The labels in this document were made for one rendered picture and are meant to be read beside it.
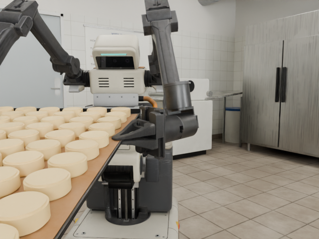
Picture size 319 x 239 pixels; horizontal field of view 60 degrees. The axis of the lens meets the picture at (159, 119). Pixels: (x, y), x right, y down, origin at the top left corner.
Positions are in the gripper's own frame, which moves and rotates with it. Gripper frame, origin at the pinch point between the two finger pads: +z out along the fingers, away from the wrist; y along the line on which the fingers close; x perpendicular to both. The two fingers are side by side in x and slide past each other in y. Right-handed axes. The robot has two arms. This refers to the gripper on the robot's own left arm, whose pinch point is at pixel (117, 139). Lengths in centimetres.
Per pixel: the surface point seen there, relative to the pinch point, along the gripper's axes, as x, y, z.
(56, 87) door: 348, 21, -125
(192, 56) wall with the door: 314, -24, -375
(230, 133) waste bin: 251, 122, -418
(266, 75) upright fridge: 166, 6, -374
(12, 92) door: 356, 24, -70
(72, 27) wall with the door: 348, -62, -154
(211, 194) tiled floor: 114, 116, -180
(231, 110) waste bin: 252, 75, -417
